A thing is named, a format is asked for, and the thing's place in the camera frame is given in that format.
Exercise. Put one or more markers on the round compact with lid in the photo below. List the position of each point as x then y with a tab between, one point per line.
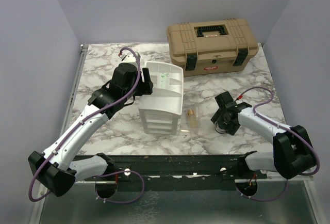
219	128

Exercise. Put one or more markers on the gold cap foundation bottle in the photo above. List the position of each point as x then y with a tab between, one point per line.
192	118

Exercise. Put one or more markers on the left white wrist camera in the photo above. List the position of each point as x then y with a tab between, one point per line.
128	57

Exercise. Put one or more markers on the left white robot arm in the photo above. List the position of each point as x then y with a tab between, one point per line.
54	167

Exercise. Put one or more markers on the white plastic drawer organizer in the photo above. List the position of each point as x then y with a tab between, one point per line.
162	111

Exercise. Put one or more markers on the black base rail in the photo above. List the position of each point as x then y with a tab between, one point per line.
177	172

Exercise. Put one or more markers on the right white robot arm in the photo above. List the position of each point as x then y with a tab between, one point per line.
292	152

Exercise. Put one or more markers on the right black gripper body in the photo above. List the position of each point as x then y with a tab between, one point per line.
230	126

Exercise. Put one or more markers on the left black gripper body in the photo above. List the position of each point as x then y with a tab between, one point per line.
137	87

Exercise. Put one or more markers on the tan plastic toolbox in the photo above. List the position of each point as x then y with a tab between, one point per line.
201	48

